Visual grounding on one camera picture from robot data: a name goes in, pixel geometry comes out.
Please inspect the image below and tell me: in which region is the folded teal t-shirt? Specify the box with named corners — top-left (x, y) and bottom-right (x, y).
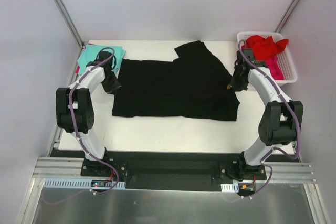
top-left (81, 44), bottom-right (126, 74)

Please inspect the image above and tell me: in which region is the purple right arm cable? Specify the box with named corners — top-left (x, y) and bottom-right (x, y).
top-left (238, 40), bottom-right (302, 196)

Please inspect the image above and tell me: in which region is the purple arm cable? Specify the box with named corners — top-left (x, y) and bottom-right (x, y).
top-left (67, 47), bottom-right (119, 190)
top-left (238, 40), bottom-right (302, 196)

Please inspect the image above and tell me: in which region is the right aluminium frame post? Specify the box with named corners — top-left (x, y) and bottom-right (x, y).
top-left (273, 0), bottom-right (302, 34)

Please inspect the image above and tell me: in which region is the folded pink t-shirt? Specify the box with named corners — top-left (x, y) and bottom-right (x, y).
top-left (75, 45), bottom-right (90, 75)

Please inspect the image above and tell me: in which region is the red t-shirt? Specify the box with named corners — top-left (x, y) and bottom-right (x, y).
top-left (246, 35), bottom-right (289, 60)

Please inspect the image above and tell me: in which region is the aluminium frame post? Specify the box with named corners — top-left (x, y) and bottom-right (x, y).
top-left (273, 0), bottom-right (302, 34)
top-left (40, 0), bottom-right (85, 47)

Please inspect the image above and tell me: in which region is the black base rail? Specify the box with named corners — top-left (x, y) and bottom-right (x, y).
top-left (50, 153), bottom-right (289, 192)

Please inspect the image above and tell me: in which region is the black t-shirt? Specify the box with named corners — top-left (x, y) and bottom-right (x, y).
top-left (112, 41), bottom-right (240, 122)

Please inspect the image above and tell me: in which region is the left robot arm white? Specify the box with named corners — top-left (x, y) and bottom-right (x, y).
top-left (56, 47), bottom-right (121, 176)

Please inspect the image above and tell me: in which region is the white plastic basket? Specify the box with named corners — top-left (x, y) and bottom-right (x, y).
top-left (237, 31), bottom-right (297, 86)

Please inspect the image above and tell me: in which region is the left aluminium frame post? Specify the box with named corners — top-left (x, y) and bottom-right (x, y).
top-left (40, 0), bottom-right (85, 47)

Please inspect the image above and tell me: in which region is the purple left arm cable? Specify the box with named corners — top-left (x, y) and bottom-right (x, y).
top-left (67, 47), bottom-right (119, 190)

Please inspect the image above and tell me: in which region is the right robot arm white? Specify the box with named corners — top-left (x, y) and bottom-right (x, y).
top-left (227, 48), bottom-right (303, 179)

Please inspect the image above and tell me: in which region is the magenta t-shirt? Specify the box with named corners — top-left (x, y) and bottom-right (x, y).
top-left (265, 56), bottom-right (284, 80)

